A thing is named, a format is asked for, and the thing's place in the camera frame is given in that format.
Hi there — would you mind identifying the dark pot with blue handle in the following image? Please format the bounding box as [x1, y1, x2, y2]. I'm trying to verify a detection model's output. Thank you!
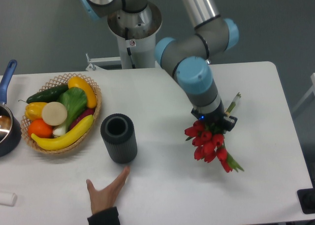
[0, 60, 21, 157]

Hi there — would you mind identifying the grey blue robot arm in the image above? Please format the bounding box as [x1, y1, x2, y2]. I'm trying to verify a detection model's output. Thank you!
[80, 0, 239, 131]

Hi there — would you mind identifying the black device at table edge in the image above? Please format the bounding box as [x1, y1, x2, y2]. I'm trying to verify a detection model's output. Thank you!
[297, 188, 315, 214]

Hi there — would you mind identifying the dark grey ribbed vase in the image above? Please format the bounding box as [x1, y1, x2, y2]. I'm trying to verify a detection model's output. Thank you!
[100, 113, 137, 164]

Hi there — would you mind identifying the green cucumber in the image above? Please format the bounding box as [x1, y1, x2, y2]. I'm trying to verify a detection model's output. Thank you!
[19, 84, 68, 104]

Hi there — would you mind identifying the beige round disc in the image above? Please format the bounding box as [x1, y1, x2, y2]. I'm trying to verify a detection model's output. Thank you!
[41, 102, 67, 126]

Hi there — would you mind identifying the person's bare hand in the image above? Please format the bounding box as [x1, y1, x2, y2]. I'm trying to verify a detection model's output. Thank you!
[86, 166, 130, 215]

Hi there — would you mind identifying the purple eggplant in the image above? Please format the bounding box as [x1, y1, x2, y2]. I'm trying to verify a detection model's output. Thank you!
[69, 108, 95, 130]

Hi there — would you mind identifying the yellow squash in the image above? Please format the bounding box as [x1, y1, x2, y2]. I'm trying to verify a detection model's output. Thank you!
[68, 76, 97, 108]

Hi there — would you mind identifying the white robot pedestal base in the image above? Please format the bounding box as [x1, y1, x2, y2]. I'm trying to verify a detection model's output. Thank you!
[85, 1, 176, 71]

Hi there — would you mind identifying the dark sleeved forearm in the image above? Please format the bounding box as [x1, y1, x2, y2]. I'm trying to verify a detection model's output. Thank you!
[87, 206, 120, 225]

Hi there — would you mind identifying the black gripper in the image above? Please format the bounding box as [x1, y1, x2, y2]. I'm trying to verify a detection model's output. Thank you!
[191, 101, 238, 133]

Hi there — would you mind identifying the yellow banana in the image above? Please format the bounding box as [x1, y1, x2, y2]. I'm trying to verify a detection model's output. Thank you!
[31, 115, 94, 151]

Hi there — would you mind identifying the red tulip bouquet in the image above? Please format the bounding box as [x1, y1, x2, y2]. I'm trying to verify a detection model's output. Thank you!
[184, 92, 245, 174]

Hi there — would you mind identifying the yellow bell pepper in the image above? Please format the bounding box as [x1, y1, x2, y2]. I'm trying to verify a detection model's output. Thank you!
[25, 102, 47, 121]

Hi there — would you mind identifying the green bok choy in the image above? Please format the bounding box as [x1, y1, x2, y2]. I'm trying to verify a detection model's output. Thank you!
[53, 87, 87, 137]

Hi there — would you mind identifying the white furniture piece at right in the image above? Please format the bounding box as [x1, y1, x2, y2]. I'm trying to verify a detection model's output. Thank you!
[292, 73, 315, 118]

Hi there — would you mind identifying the white cylinder object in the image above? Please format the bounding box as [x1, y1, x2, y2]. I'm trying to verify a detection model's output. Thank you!
[0, 192, 18, 207]

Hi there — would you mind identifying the orange fruit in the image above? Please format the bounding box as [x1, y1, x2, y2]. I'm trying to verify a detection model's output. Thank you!
[28, 119, 53, 138]

